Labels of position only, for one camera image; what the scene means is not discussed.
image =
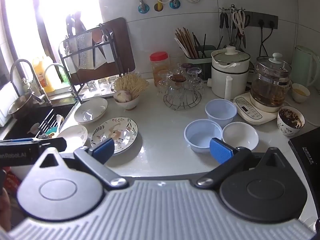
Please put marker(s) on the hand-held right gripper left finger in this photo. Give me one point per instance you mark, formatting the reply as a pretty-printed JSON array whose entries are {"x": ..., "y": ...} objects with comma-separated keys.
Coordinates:
[{"x": 103, "y": 148}]

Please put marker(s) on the small white bowl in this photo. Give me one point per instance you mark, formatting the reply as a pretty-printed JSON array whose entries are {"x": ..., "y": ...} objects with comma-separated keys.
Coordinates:
[{"x": 300, "y": 92}]

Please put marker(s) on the pile of black chopsticks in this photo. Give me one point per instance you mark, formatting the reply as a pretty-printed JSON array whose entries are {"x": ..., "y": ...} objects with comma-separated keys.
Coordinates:
[{"x": 47, "y": 122}]

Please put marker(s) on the red-lidded plastic jar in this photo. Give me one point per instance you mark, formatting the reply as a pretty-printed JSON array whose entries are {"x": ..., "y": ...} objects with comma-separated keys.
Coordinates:
[{"x": 160, "y": 65}]

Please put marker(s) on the glass kettle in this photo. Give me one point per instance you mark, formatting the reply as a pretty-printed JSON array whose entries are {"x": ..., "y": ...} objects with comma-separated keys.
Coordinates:
[{"x": 271, "y": 82}]

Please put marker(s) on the steel pot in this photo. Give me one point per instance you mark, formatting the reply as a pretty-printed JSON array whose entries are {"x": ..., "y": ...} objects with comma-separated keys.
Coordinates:
[{"x": 21, "y": 107}]

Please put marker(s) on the white electric cooking pot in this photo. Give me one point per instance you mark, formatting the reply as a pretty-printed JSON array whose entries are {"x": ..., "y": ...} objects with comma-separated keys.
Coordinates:
[{"x": 225, "y": 75}]

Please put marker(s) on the dark tall faucet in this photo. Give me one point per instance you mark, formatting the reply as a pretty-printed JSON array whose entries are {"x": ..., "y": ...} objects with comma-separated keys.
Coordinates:
[{"x": 17, "y": 63}]

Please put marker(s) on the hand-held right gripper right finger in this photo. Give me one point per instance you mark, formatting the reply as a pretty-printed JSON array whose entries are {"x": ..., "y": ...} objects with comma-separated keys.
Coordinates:
[{"x": 221, "y": 152}]

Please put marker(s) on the bundle of wooden chopsticks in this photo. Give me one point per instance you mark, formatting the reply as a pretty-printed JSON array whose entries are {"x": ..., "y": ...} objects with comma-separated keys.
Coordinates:
[{"x": 185, "y": 42}]

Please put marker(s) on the white deep plate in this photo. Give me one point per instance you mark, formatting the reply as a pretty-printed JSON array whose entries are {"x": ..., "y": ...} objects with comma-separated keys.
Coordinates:
[{"x": 91, "y": 111}]

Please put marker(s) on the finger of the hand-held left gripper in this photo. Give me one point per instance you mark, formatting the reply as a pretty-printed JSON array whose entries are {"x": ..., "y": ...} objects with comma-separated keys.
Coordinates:
[{"x": 53, "y": 143}]

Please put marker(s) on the dark wall outlet strip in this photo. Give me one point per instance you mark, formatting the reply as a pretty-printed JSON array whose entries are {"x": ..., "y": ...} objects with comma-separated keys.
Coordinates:
[{"x": 265, "y": 21}]

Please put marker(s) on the clear drinking glass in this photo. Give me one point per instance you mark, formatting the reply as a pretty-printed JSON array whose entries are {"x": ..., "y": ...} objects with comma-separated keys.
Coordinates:
[
  {"x": 103, "y": 83},
  {"x": 112, "y": 82},
  {"x": 92, "y": 86}
]

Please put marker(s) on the black dish rack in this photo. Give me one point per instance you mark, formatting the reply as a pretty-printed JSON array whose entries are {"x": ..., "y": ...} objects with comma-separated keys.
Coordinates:
[{"x": 65, "y": 62}]

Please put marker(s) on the translucent plastic bowl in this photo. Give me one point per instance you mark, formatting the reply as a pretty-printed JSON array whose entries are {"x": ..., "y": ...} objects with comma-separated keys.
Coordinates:
[{"x": 220, "y": 111}]

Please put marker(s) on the brown cutting board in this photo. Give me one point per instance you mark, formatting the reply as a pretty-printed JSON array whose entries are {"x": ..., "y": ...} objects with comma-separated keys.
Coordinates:
[{"x": 122, "y": 45}]

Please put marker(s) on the black sink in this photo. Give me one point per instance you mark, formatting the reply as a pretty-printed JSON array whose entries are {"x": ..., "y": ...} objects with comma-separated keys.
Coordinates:
[{"x": 25, "y": 127}]

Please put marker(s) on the white ceramic bowl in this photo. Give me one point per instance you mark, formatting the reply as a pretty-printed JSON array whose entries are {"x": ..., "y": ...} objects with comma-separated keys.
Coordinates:
[{"x": 240, "y": 135}]

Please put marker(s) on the white bowl with noodles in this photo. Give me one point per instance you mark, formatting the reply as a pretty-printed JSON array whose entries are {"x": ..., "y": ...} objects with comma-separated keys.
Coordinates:
[{"x": 128, "y": 104}]

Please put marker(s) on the garlic bulb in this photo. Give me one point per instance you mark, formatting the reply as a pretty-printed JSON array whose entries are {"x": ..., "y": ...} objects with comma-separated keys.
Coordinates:
[{"x": 122, "y": 96}]

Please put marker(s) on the green bottle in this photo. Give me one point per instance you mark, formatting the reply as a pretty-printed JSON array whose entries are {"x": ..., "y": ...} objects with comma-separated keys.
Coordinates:
[{"x": 63, "y": 75}]

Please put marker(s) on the white gold-rimmed plate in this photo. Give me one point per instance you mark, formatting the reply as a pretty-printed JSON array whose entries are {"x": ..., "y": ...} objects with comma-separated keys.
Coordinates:
[{"x": 75, "y": 135}]

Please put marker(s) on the black serving utensils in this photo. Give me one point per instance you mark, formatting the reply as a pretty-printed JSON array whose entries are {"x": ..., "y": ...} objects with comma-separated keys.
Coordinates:
[{"x": 203, "y": 45}]

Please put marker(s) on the floral ceramic plate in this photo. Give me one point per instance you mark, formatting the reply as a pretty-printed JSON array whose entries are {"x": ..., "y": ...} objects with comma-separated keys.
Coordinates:
[{"x": 121, "y": 130}]

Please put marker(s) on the pale green electric kettle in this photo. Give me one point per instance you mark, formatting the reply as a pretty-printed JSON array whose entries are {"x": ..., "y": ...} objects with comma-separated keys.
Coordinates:
[{"x": 306, "y": 65}]

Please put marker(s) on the orange detergent bottle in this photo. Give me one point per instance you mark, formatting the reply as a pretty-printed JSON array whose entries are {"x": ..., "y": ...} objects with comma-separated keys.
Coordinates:
[{"x": 45, "y": 75}]

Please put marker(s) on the hanging kitchen utensils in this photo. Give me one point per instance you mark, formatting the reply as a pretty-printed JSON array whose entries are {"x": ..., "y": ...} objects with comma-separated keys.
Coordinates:
[{"x": 225, "y": 20}]

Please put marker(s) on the black induction cooktop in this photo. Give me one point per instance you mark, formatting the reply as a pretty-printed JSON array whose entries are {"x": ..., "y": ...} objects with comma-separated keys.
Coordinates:
[{"x": 307, "y": 160}]

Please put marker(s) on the floral mug with tea leaves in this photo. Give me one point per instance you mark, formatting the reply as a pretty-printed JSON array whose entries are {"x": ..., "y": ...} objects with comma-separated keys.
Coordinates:
[{"x": 290, "y": 122}]

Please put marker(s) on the green utensil holder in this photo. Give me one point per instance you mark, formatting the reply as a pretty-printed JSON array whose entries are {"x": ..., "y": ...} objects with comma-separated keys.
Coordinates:
[{"x": 208, "y": 52}]

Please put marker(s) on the cream kettle heating base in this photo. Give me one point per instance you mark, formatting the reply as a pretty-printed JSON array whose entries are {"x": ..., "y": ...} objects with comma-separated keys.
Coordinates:
[{"x": 246, "y": 110}]

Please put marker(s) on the chrome faucet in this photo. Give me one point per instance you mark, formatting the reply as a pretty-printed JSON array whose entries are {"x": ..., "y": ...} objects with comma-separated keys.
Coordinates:
[{"x": 53, "y": 66}]

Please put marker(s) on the cluster of upturned glass cups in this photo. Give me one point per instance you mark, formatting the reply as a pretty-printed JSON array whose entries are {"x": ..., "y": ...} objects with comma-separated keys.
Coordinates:
[{"x": 176, "y": 85}]

